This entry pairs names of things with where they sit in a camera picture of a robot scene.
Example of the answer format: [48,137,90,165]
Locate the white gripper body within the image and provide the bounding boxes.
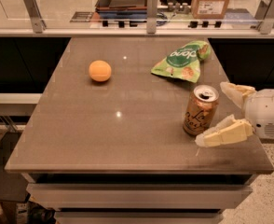
[243,89,274,139]

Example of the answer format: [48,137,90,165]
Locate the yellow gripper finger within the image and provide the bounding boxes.
[220,82,256,108]
[195,115,253,147]

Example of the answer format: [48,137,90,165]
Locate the orange soda can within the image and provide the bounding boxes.
[183,85,219,135]

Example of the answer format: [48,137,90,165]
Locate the green chip bag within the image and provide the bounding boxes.
[151,40,211,83]

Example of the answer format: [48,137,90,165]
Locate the upper white drawer front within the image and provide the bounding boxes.
[27,184,252,210]

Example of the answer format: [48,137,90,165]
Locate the cardboard box with label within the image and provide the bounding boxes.
[191,0,230,19]

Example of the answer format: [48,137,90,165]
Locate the orange fruit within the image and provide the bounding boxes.
[89,60,112,82]

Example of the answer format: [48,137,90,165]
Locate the right metal rail bracket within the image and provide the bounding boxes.
[254,0,274,35]

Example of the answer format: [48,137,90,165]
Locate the metal rail bracket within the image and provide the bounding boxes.
[146,0,158,34]
[23,0,46,34]
[254,0,274,35]

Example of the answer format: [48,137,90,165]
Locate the middle metal rail bracket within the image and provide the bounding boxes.
[146,0,158,34]

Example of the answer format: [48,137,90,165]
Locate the left metal rail bracket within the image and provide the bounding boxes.
[23,0,46,34]

